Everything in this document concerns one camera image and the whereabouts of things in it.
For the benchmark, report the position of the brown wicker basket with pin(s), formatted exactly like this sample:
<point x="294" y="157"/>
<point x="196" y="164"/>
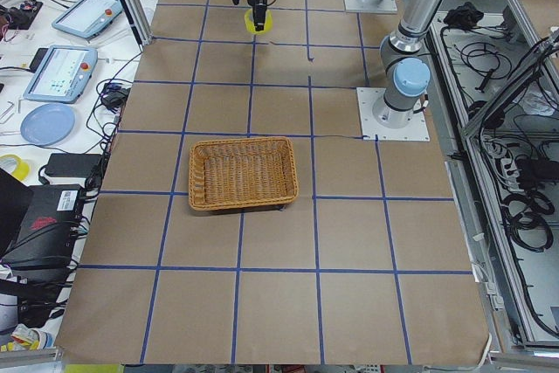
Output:
<point x="242" y="173"/>

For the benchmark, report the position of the blue plate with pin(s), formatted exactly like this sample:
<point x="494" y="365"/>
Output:
<point x="48" y="124"/>

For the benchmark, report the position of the teach pendant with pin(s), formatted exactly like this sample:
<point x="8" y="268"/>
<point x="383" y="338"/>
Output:
<point x="88" y="18"/>
<point x="62" y="74"/>

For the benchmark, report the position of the lower teach pendant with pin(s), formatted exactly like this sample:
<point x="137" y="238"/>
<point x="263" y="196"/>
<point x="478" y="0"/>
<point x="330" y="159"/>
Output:
<point x="62" y="74"/>

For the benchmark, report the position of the upper teach pendant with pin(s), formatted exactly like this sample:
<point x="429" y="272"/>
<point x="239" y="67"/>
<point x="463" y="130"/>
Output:
<point x="88" y="18"/>

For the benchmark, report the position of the black power brick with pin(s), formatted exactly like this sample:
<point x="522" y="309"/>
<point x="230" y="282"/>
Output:
<point x="71" y="165"/>

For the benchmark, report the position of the yellow tape roll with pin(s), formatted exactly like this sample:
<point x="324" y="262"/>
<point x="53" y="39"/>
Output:
<point x="15" y="166"/>
<point x="249" y="25"/>

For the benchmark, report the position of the black computer box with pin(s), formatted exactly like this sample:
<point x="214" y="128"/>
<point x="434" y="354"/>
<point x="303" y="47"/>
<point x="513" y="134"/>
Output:
<point x="47" y="234"/>

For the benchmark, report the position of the yellow tape roll on desk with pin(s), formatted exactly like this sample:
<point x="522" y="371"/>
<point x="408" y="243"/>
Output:
<point x="15" y="166"/>

